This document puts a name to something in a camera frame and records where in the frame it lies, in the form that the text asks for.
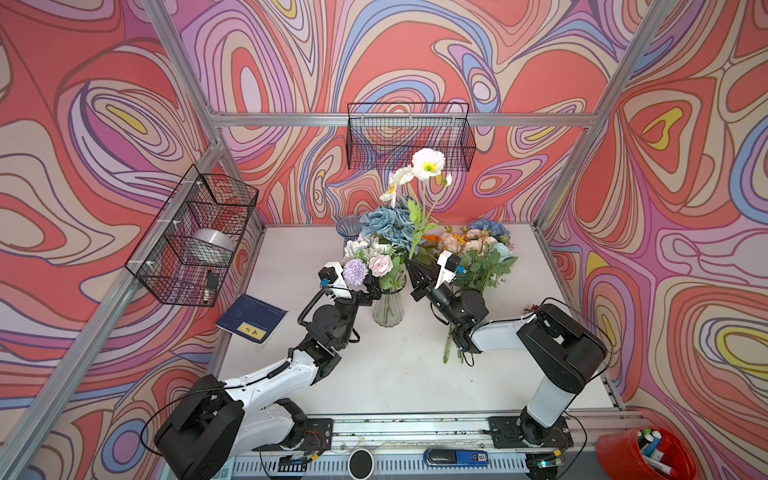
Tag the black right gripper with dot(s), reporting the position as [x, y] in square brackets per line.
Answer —
[425, 276]

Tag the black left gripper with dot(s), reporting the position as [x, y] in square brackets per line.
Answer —
[359, 301]

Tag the clear ribbed glass vase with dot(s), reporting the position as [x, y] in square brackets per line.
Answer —
[388, 311]

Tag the white poppy stem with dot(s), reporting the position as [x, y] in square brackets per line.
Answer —
[426, 167]

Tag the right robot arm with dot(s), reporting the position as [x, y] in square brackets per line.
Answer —
[567, 353]

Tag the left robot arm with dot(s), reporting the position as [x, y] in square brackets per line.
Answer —
[217, 420]

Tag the purple blue glass vase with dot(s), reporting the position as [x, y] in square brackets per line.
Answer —
[349, 227]

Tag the mixed flower bouquet pile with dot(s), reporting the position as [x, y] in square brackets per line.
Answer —
[486, 257]

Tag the dark blue notebook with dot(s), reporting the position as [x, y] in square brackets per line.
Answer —
[251, 319]

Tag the white tape roll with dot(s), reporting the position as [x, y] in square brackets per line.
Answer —
[211, 247]

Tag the blue black device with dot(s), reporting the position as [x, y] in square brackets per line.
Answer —
[445, 457]

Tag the round black speaker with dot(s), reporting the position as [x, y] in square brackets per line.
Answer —
[361, 464]

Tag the red pen cup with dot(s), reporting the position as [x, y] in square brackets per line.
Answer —
[645, 453]

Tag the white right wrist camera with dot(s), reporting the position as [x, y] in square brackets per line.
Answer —
[449, 265]

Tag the black wire basket back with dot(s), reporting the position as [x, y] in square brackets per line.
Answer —
[384, 135]

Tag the black wire basket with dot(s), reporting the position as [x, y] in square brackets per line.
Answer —
[384, 135]
[185, 257]

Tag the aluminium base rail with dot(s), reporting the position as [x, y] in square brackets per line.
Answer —
[398, 442]

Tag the black wire basket left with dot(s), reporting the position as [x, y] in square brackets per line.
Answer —
[185, 257]

